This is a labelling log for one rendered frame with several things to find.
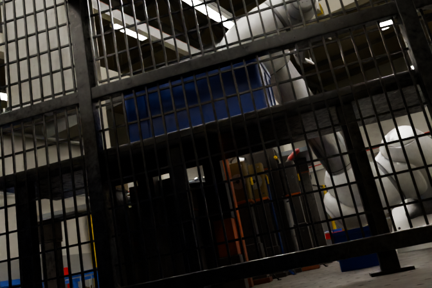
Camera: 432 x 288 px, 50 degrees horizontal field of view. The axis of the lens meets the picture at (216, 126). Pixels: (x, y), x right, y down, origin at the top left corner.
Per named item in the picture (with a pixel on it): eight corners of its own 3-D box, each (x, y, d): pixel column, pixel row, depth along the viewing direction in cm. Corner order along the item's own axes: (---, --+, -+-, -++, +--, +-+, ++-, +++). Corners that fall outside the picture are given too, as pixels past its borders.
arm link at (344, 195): (413, 208, 142) (353, 249, 143) (390, 190, 158) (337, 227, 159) (271, -3, 127) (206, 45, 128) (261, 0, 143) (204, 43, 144)
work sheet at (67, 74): (8, 121, 100) (0, -1, 109) (104, 94, 96) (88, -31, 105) (2, 119, 98) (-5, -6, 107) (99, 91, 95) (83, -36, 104)
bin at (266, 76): (161, 161, 112) (153, 111, 116) (283, 127, 104) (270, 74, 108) (127, 149, 97) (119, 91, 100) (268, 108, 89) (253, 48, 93)
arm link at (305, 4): (297, -19, 143) (261, 8, 144) (306, -35, 125) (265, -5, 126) (321, 16, 144) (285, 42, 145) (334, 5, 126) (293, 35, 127)
